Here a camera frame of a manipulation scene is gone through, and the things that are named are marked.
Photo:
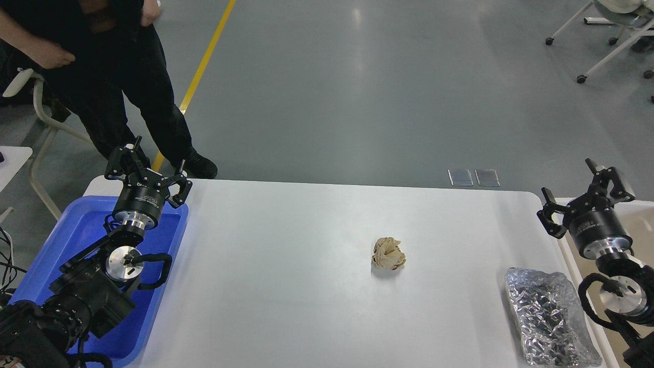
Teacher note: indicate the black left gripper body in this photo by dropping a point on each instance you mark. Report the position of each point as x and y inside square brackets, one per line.
[141, 201]

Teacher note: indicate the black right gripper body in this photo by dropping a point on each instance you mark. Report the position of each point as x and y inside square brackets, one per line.
[596, 230]

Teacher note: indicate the silver foil bag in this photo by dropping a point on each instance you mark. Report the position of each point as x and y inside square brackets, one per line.
[550, 322]

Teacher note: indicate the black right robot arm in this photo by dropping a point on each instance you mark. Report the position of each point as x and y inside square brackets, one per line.
[620, 294]

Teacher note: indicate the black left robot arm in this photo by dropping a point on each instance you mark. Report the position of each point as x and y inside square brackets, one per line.
[93, 293]

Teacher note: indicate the right metal floor plate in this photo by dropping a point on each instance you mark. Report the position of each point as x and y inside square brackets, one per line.
[487, 178]

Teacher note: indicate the metal floor plate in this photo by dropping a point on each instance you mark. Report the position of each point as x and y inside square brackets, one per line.
[487, 178]
[460, 178]

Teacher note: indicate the left metal floor plate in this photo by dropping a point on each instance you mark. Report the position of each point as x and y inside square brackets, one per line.
[460, 178]

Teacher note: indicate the white side table corner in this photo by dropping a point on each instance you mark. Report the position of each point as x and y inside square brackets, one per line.
[14, 157]

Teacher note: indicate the person in black clothes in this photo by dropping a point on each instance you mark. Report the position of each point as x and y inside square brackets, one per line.
[94, 55]

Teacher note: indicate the beige plastic bin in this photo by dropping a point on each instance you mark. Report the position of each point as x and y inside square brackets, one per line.
[637, 218]

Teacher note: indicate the white chair with black jacket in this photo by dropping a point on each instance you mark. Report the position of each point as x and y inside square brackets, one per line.
[20, 73]

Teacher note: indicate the crumpled brown paper ball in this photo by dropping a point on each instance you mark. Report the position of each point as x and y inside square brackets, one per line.
[387, 254]

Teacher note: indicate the white rolling chair frame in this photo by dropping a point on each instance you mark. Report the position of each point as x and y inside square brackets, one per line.
[632, 23]

